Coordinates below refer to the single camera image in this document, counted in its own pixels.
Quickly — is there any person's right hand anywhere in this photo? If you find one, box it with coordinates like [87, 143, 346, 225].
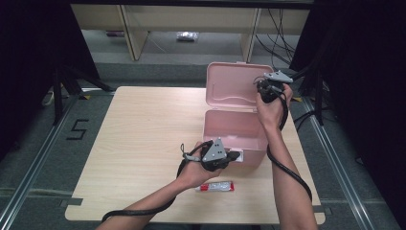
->
[255, 84, 294, 130]

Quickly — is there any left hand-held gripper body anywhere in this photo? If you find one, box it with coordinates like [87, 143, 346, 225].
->
[180, 137, 233, 173]

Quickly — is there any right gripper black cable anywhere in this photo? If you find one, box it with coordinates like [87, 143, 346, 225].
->
[266, 90, 313, 202]

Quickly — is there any person's left hand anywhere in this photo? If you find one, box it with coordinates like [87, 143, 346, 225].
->
[176, 142, 223, 190]

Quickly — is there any silver plastic packet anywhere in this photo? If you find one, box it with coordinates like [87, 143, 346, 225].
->
[176, 31, 199, 42]

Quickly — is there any aluminium floor rail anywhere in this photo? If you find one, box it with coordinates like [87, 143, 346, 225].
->
[0, 94, 80, 230]
[303, 97, 379, 230]

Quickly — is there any black metal stand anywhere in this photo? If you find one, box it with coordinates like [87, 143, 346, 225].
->
[288, 65, 325, 127]
[52, 65, 114, 126]

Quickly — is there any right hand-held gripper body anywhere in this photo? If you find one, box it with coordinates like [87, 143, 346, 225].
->
[257, 70, 294, 104]

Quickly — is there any pink storage box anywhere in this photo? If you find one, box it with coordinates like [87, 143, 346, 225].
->
[202, 61, 276, 167]

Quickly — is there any black floor cable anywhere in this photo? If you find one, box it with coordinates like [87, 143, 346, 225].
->
[293, 108, 320, 132]

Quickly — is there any black curtain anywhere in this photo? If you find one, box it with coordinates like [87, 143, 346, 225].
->
[288, 0, 406, 221]
[0, 0, 100, 161]

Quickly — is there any red and white tube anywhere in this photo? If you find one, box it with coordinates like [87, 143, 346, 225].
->
[194, 180, 236, 193]

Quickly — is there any bundle of black cables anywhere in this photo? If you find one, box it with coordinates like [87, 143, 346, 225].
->
[255, 9, 296, 70]

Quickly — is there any beige wooden desk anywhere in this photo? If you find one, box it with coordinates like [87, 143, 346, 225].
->
[70, 3, 310, 63]

